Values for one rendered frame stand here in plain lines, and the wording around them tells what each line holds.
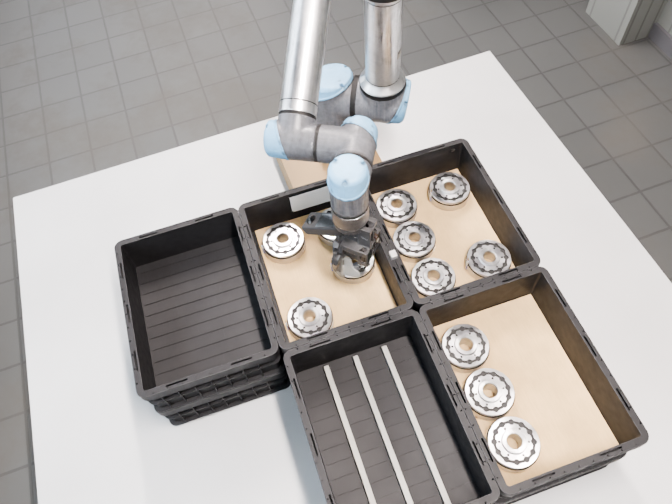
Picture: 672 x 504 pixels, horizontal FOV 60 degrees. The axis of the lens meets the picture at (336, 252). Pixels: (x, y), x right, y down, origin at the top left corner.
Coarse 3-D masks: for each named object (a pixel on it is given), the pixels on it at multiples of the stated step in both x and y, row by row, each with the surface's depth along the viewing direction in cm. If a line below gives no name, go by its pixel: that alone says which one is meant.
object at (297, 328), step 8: (296, 304) 133; (304, 304) 133; (312, 304) 132; (320, 304) 133; (288, 312) 132; (296, 312) 132; (320, 312) 131; (328, 312) 131; (288, 320) 131; (296, 320) 131; (320, 320) 130; (328, 320) 130; (296, 328) 130; (304, 328) 129; (312, 328) 129; (320, 328) 130; (328, 328) 130; (304, 336) 128
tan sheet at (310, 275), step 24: (312, 240) 145; (288, 264) 142; (312, 264) 142; (288, 288) 139; (312, 288) 138; (336, 288) 138; (360, 288) 137; (384, 288) 137; (336, 312) 135; (360, 312) 134; (288, 336) 132
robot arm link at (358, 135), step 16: (320, 128) 112; (336, 128) 112; (352, 128) 112; (368, 128) 112; (320, 144) 111; (336, 144) 111; (352, 144) 110; (368, 144) 111; (320, 160) 114; (368, 160) 109
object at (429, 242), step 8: (408, 224) 142; (416, 224) 142; (424, 224) 142; (400, 232) 142; (424, 232) 141; (432, 232) 141; (400, 240) 140; (424, 240) 140; (432, 240) 139; (400, 248) 139; (408, 248) 139; (416, 248) 139; (424, 248) 139; (432, 248) 139; (416, 256) 138
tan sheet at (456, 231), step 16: (432, 176) 154; (416, 192) 151; (432, 208) 148; (464, 208) 148; (480, 208) 147; (432, 224) 146; (448, 224) 145; (464, 224) 145; (480, 224) 145; (448, 240) 143; (464, 240) 143; (480, 240) 142; (496, 240) 142; (432, 256) 141; (448, 256) 141; (464, 256) 140; (464, 272) 138
